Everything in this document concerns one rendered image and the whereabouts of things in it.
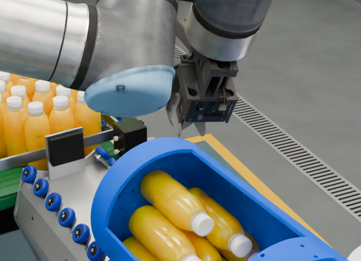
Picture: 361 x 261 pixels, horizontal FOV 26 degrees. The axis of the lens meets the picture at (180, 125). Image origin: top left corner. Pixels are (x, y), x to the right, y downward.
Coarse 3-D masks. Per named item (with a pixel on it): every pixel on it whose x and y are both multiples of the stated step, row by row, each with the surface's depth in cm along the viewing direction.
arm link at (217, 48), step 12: (192, 12) 95; (192, 24) 96; (192, 36) 96; (204, 36) 95; (216, 36) 94; (252, 36) 95; (204, 48) 96; (216, 48) 95; (228, 48) 95; (240, 48) 96; (228, 60) 97
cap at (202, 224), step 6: (198, 216) 141; (204, 216) 141; (192, 222) 141; (198, 222) 140; (204, 222) 141; (210, 222) 142; (192, 228) 142; (198, 228) 140; (204, 228) 141; (210, 228) 142; (198, 234) 141; (204, 234) 142
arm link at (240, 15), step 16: (208, 0) 89; (224, 0) 89; (240, 0) 89; (256, 0) 89; (208, 16) 92; (224, 16) 91; (240, 16) 91; (256, 16) 92; (224, 32) 93; (240, 32) 93; (256, 32) 95
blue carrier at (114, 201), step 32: (128, 160) 148; (160, 160) 155; (192, 160) 159; (96, 192) 150; (128, 192) 154; (224, 192) 160; (256, 192) 139; (96, 224) 150; (256, 224) 153; (288, 224) 129; (128, 256) 139; (256, 256) 120; (288, 256) 119; (320, 256) 119
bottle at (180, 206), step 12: (144, 180) 153; (156, 180) 151; (168, 180) 150; (144, 192) 152; (156, 192) 149; (168, 192) 147; (180, 192) 146; (156, 204) 149; (168, 204) 145; (180, 204) 143; (192, 204) 143; (168, 216) 146; (180, 216) 143; (192, 216) 142; (180, 228) 145
